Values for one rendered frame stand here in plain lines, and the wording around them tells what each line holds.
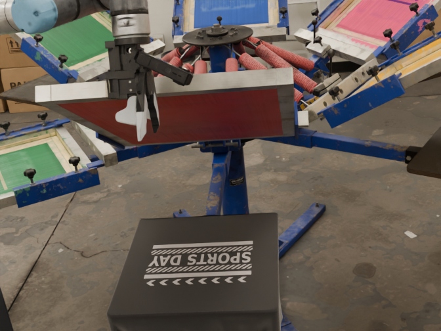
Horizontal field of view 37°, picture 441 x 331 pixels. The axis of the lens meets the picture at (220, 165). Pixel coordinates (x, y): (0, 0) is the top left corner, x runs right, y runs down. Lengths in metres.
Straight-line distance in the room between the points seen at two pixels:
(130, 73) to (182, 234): 0.84
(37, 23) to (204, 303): 0.84
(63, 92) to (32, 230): 2.75
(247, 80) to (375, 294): 2.02
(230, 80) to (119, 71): 0.27
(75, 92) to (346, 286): 2.13
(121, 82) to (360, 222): 2.70
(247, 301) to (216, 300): 0.08
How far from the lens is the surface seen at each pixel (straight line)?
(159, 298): 1.77
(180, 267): 1.87
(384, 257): 3.55
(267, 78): 1.43
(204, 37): 2.73
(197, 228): 2.03
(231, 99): 1.55
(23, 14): 1.28
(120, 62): 1.31
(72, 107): 1.59
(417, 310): 3.21
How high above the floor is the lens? 2.00
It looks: 26 degrees down
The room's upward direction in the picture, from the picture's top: 6 degrees counter-clockwise
